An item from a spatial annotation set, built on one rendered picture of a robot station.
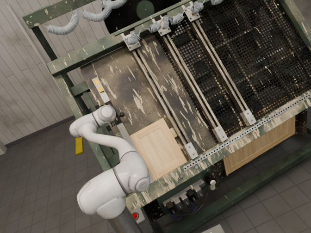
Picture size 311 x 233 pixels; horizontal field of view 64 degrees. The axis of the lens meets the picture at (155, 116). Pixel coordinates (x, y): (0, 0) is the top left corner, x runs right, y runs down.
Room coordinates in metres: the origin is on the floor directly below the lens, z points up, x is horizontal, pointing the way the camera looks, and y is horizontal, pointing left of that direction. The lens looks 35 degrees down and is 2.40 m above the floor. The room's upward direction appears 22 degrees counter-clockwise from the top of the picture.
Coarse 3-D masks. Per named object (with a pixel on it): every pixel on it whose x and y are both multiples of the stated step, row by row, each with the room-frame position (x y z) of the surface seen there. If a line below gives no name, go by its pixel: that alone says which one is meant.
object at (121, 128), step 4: (92, 80) 1.92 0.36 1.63; (100, 84) 1.89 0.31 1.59; (104, 92) 1.84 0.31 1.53; (104, 96) 1.82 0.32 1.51; (104, 100) 1.80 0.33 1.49; (108, 100) 1.80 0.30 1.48; (120, 124) 1.66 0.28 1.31; (120, 128) 1.64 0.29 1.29; (124, 128) 1.64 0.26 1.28; (120, 132) 1.62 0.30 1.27; (124, 132) 1.62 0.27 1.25; (124, 136) 1.60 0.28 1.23; (128, 136) 1.59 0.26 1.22; (128, 140) 1.57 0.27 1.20; (132, 144) 1.55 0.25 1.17; (136, 148) 1.53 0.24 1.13; (152, 180) 1.35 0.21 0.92
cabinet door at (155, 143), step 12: (144, 132) 1.61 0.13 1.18; (156, 132) 1.61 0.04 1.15; (168, 132) 1.59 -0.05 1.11; (144, 144) 1.56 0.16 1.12; (156, 144) 1.54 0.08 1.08; (168, 144) 1.53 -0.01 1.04; (144, 156) 1.49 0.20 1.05; (156, 156) 1.48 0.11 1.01; (168, 156) 1.47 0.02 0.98; (180, 156) 1.46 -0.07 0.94; (156, 168) 1.42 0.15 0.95; (168, 168) 1.41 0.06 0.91
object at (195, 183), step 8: (208, 168) 1.35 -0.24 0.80; (200, 176) 1.34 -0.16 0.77; (208, 176) 1.29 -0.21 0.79; (184, 184) 1.31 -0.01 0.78; (192, 184) 1.31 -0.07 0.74; (200, 184) 1.28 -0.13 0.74; (208, 184) 1.30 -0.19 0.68; (168, 192) 1.28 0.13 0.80; (176, 192) 1.29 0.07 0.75; (184, 192) 1.27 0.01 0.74; (192, 192) 1.23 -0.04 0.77; (200, 192) 1.22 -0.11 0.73; (160, 200) 1.26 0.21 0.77; (168, 200) 1.26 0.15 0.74; (176, 200) 1.21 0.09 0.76; (184, 200) 1.20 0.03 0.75; (192, 200) 1.21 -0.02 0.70; (200, 200) 1.23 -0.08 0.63; (168, 208) 1.17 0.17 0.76; (192, 208) 1.20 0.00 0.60
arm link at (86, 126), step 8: (80, 120) 1.30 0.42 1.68; (88, 120) 1.28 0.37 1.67; (72, 128) 1.28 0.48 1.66; (80, 128) 1.24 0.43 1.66; (88, 128) 1.23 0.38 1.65; (96, 128) 1.28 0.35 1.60; (80, 136) 1.26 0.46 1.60; (88, 136) 1.16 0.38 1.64; (96, 136) 1.13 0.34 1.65; (104, 136) 1.10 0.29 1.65; (112, 136) 1.07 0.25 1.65; (104, 144) 1.07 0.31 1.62; (112, 144) 1.02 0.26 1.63; (120, 144) 0.98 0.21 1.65; (128, 144) 0.96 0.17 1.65; (120, 152) 0.92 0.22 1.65; (128, 152) 0.88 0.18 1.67; (120, 160) 0.87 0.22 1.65
